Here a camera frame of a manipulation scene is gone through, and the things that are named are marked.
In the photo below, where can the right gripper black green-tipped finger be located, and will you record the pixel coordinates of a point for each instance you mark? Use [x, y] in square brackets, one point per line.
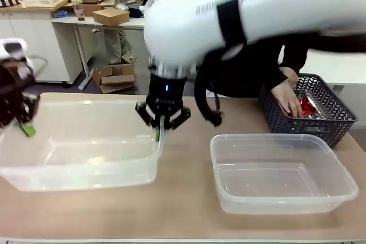
[180, 116]
[148, 114]

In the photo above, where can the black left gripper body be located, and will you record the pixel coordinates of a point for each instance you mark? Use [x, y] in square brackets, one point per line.
[12, 89]

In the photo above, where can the left gripper black green-tipped finger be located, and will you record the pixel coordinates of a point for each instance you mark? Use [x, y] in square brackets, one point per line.
[31, 107]
[27, 130]

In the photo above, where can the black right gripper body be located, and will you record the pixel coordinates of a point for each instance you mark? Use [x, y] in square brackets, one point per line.
[166, 95]

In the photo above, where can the large clear plastic bin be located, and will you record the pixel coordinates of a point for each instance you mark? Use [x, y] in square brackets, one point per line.
[85, 164]

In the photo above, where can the small clear plastic bin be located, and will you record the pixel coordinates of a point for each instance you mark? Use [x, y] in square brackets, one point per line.
[280, 175]

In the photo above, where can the red foil wrapper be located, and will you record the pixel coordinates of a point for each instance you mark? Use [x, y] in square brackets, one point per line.
[307, 108]

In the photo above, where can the person's right forearm black sleeve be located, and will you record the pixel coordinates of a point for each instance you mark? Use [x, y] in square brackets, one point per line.
[276, 79]

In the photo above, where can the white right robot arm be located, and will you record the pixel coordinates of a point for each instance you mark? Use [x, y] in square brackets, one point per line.
[186, 12]

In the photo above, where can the dark grey woven plastic basket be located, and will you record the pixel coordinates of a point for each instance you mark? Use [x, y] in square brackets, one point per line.
[328, 104]

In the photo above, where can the person's right hand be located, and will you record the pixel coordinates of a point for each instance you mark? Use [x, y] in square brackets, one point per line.
[287, 99]

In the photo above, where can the person's left hand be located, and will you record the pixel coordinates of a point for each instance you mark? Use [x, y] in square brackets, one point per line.
[290, 75]

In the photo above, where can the open cardboard box on floor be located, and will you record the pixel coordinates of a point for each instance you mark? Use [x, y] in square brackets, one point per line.
[114, 79]

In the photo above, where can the white cabinet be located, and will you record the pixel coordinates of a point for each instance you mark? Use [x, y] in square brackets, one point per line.
[34, 41]

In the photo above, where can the background person khaki trousers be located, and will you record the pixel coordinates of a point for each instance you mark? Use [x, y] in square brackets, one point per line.
[114, 41]

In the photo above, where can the person's black sweater torso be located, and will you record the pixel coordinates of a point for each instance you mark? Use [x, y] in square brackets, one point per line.
[248, 72]

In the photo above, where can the dark blue cloth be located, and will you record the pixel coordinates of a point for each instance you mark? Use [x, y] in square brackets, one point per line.
[135, 12]

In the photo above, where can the blue packet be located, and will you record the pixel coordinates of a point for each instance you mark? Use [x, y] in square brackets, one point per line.
[60, 13]

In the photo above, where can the white background desk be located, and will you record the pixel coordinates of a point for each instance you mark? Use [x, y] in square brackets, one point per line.
[83, 27]

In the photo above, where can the closed brown cardboard box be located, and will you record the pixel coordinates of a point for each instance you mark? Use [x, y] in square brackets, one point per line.
[111, 16]

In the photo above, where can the small white bundle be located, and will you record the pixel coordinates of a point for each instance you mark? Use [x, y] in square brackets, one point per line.
[122, 7]

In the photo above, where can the purple drink cup with straw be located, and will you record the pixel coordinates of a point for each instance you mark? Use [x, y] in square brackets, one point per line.
[79, 12]

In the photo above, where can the open brown cardboard box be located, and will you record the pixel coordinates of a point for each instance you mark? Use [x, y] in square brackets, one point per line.
[95, 1]

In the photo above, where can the silver foil wrapper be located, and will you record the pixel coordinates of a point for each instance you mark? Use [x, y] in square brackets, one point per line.
[323, 109]

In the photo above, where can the white side table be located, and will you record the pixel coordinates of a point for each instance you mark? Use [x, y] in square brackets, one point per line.
[334, 64]

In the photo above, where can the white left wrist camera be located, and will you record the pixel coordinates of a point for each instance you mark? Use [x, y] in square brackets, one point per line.
[12, 47]

